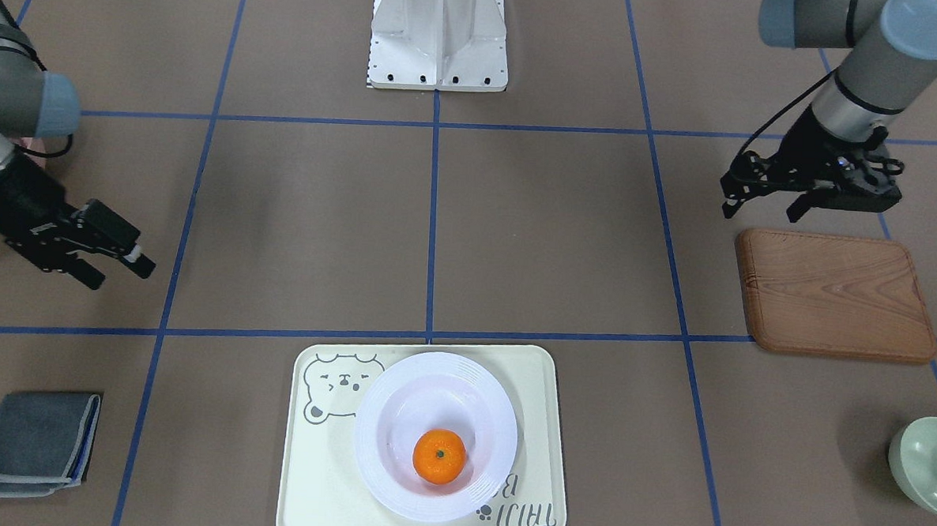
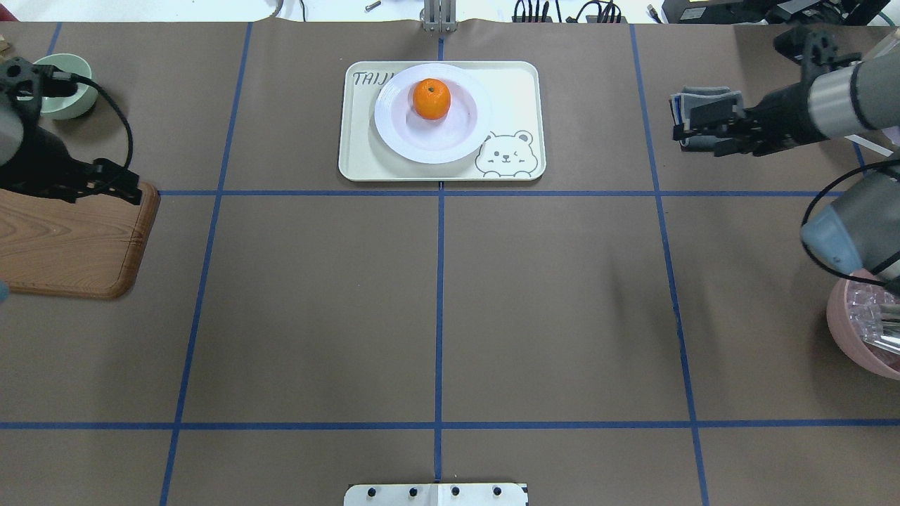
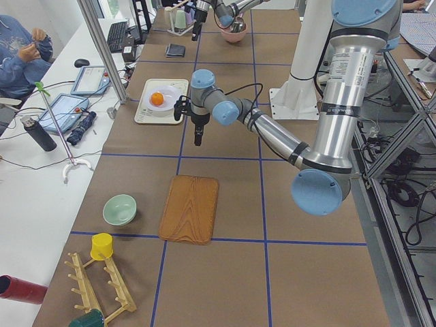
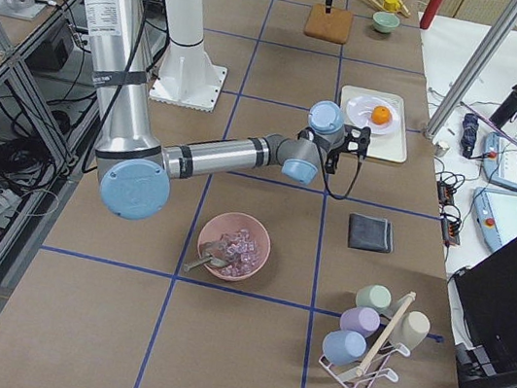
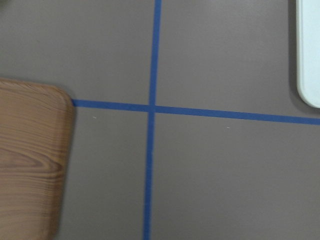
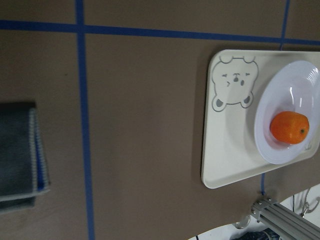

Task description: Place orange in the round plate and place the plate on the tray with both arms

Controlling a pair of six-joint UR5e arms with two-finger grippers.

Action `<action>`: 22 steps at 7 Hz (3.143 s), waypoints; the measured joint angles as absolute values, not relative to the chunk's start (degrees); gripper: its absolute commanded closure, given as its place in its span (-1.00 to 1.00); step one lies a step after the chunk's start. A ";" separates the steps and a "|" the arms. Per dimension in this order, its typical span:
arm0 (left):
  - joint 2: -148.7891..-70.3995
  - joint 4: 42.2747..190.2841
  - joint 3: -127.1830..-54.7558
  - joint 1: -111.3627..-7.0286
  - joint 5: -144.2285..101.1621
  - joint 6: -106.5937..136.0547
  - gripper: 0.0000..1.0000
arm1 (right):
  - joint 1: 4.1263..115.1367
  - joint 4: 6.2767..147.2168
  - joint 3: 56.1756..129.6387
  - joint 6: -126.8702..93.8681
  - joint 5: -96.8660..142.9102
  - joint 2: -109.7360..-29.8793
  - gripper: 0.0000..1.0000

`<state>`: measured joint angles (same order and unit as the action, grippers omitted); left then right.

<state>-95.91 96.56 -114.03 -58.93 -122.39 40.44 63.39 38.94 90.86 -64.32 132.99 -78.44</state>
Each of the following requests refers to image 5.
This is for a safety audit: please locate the wooden tray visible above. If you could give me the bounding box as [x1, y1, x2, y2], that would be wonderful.
[0, 78, 75, 240]

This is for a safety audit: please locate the cream bear tray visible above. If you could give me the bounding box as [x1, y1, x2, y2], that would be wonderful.
[296, 0, 320, 108]

